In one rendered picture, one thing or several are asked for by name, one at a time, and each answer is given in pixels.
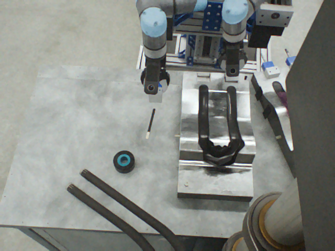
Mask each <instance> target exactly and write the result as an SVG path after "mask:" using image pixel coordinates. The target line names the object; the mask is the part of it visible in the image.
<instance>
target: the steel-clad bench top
mask: <svg viewBox="0 0 335 251"><path fill-rule="evenodd" d="M142 71H144V69H125V68H113V67H90V66H68V65H56V64H40V66H39V71H38V74H37V78H36V82H35V85H34V88H33V92H32V95H31V99H30V102H29V105H28V109H27V113H26V116H25V120H24V124H23V128H22V130H21V133H20V136H19V140H18V144H17V147H16V152H15V155H14V157H13V161H12V165H11V167H10V171H9V175H8V178H7V182H6V185H5V188H4V192H3V196H2V200H1V203H0V224H2V225H20V226H38V227H56V228H66V229H84V230H102V231H119V232H123V231H122V230H120V229H119V228H117V227H116V226H115V225H113V224H112V223H111V222H109V221H108V220H106V219H105V218H104V217H102V216H101V215H100V214H98V213H97V212H96V211H94V210H93V209H91V208H90V207H88V206H87V205H86V204H85V203H84V202H82V201H81V200H80V199H78V198H76V197H75V196H73V195H72V194H71V193H70V192H68V191H67V190H65V186H66V185H67V184H69V183H70V182H71V184H73V185H74V186H76V187H77V188H79V189H80V190H82V191H83V192H85V193H86V194H87V195H88V196H90V197H91V198H93V199H94V200H96V201H97V202H98V203H100V204H102V205H103V206H104V207H105V208H107V209H108V210H110V211H111V212H113V213H114V214H115V215H117V216H118V217H119V218H121V219H123V220H124V221H125V222H127V223H128V224H129V225H131V226H133V228H134V229H136V230H137V231H138V232H139V233H155V234H159V232H157V231H156V230H155V229H153V228H152V227H151V226H149V225H148V224H146V222H144V221H143V220H141V219H139V218H138V217H137V216H136V215H135V214H133V213H132V212H130V211H129V210H127V209H126V208H124V206H122V205H121V204H120V203H118V202H117V201H115V200H114V199H113V198H111V197H110V196H108V195H107V194H106V193H104V192H103V191H102V190H100V189H99V188H97V187H96V186H94V184H92V183H91V182H90V181H88V180H86V179H85V178H84V177H82V176H81V175H80V170H81V169H82V168H85V169H87V170H89V171H90V172H91V173H93V175H95V176H96V177H98V178H100V179H101V180H102V181H104V182H105V183H107V184H108V185H109V186H111V187H112V188H114V189H115V190H116V191H118V192H120V193H121V194H122V195H124V196H125V197H126V198H127V199H129V200H131V201H132V202H133V203H135V204H136V205H138V206H139V207H140V208H142V209H143V210H145V211H146V212H147V213H149V214H150V215H152V216H153V217H154V218H156V219H157V220H158V221H160V222H161V223H163V224H164V225H166V226H167V228H169V229H170V230H171V231H172V232H173V233H174V234H175V235H190V236H199V237H217V238H229V237H230V236H231V235H233V234H234V233H235V232H238V231H242V221H243V219H244V216H245V215H246V213H247V211H248V210H249V208H250V207H251V206H252V204H253V202H254V201H255V200H256V199H257V198H259V197H261V196H262V195H264V194H267V193H270V192H274V191H276V192H284V191H285V189H286V188H287V187H288V186H289V185H290V184H291V183H292V181H294V179H295V178H294V176H293V175H292V173H291V170H290V168H289V166H288V163H287V161H286V158H285V157H284V155H283V152H282V150H281V147H280V145H279V143H278V141H277V139H275V135H274V132H273V130H272V127H271V125H270V123H269V120H268V118H266V119H265V118H264V116H263V111H264V110H263V107H262V105H261V102H260V100H259V101H257V100H256V97H255V93H256V92H255V90H254V87H253V84H252V82H251V79H252V76H253V74H248V75H249V95H250V117H251V124H252V129H253V133H254V138H255V153H256V155H255V158H254V160H253V163H252V179H253V198H252V200H251V201H250V202H243V201H224V200H206V199H187V198H178V197H177V187H178V163H179V150H180V138H178V137H175V135H176V134H180V127H181V103H182V81H183V71H170V70H166V72H168V73H169V75H170V82H169V86H168V88H167V90H166V91H165V92H162V103H158V102H149V95H148V94H146V93H145V92H144V86H143V85H142V82H141V73H142ZM176 82H177V84H176ZM153 109H155V113H154V117H153V122H152V126H151V129H150V133H149V137H148V139H146V136H147V131H148V127H149V123H150V119H151V115H152V112H153ZM122 150H126V151H130V152H131V153H132V154H133V155H134V157H135V162H136V164H135V167H134V169H133V170H132V171H131V172H129V173H125V174H123V173H120V172H118V171H116V170H115V167H114V164H113V158H114V156H115V155H116V154H117V153H118V152H119V151H122Z"/></svg>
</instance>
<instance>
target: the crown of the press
mask: <svg viewBox="0 0 335 251"><path fill-rule="evenodd" d="M285 85H286V93H287V103H288V112H289V121H290V127H291V136H292V145H293V154H294V159H295V167H296V177H297V186H298V195H299V201H300V209H301V218H302V224H303V232H304V242H305V247H306V251H335V0H323V2H322V4H321V7H320V8H319V10H318V12H317V15H316V17H315V19H314V21H313V22H312V24H311V27H310V29H309V31H308V34H307V35H306V36H305V39H304V42H303V44H302V45H301V47H300V50H299V51H298V53H297V55H296V57H295V60H294V62H293V65H292V66H291V68H290V70H289V72H288V74H287V76H286V80H285Z"/></svg>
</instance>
